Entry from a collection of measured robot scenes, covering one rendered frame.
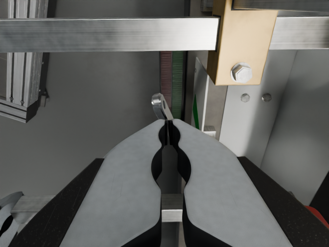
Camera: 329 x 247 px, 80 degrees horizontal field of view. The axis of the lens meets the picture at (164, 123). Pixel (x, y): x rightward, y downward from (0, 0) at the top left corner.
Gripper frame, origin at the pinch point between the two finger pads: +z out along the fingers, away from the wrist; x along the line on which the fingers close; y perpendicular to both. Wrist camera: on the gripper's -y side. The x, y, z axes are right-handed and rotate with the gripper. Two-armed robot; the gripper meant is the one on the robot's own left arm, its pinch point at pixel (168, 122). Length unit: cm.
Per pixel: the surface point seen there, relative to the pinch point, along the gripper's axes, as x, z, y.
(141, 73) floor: -12, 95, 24
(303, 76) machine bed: 27.7, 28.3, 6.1
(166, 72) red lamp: 0.3, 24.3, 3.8
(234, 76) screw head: 7.0, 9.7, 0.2
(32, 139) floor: -85, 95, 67
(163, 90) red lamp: -0.2, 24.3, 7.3
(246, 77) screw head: 8.0, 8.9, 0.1
